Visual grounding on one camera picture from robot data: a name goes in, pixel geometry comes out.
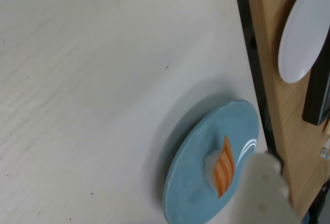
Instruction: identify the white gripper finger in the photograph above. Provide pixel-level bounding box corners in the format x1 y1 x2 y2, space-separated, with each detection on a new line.
230 151 304 224

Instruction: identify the small white blue tag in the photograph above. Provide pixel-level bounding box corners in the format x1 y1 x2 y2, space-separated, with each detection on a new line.
320 137 330 161

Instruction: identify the dark blue black object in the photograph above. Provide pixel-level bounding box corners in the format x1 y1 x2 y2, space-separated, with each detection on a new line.
300 182 330 224

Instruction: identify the oval white plate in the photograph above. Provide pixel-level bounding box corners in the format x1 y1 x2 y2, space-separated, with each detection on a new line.
277 0 330 84

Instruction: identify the blue dish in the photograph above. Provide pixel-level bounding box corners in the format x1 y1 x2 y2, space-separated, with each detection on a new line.
162 99 260 224

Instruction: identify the black box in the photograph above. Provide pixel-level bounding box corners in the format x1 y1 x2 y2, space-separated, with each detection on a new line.
302 25 330 126

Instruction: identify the light wooden table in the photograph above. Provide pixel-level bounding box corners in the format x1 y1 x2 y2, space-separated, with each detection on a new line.
244 0 330 221

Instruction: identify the salmon nigiri sushi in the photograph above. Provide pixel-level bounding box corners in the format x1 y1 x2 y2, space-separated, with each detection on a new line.
204 135 236 199

